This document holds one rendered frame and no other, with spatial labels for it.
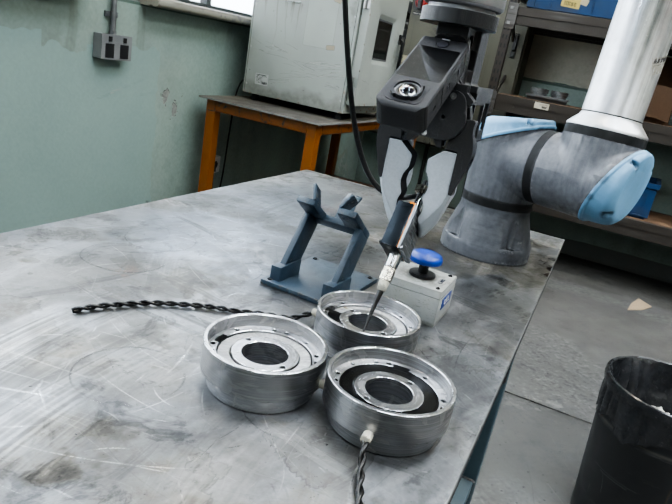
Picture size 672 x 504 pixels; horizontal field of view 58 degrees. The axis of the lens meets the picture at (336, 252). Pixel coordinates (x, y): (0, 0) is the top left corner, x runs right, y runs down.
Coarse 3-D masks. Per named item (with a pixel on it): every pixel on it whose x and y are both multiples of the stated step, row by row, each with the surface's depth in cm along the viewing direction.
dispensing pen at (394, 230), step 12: (420, 192) 60; (408, 204) 58; (420, 204) 60; (396, 216) 58; (408, 216) 58; (396, 228) 58; (384, 240) 58; (396, 240) 57; (396, 252) 58; (396, 264) 58; (384, 276) 58; (384, 288) 58; (372, 312) 57
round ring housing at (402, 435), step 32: (352, 352) 52; (384, 352) 53; (384, 384) 51; (448, 384) 49; (352, 416) 45; (384, 416) 43; (416, 416) 44; (448, 416) 46; (384, 448) 45; (416, 448) 46
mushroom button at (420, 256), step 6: (414, 252) 71; (420, 252) 70; (426, 252) 71; (432, 252) 71; (414, 258) 70; (420, 258) 70; (426, 258) 69; (432, 258) 70; (438, 258) 70; (420, 264) 70; (426, 264) 69; (432, 264) 69; (438, 264) 70; (420, 270) 71; (426, 270) 71
